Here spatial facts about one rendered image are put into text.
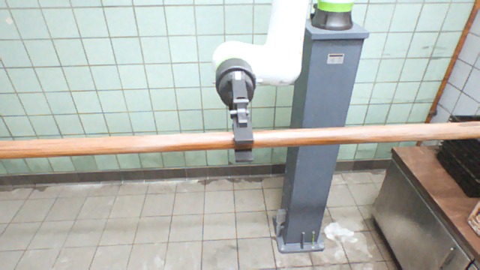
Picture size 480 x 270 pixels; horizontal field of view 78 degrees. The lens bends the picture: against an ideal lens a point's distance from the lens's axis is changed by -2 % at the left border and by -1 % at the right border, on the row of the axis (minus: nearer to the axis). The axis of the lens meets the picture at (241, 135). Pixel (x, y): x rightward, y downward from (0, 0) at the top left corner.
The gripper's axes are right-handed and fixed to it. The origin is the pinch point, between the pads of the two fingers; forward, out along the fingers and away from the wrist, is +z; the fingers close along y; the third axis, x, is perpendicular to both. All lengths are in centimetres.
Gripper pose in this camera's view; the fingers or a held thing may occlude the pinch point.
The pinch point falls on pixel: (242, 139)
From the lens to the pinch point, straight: 50.7
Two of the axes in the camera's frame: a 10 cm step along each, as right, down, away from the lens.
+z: 0.7, 5.7, -8.2
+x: -10.0, 0.4, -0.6
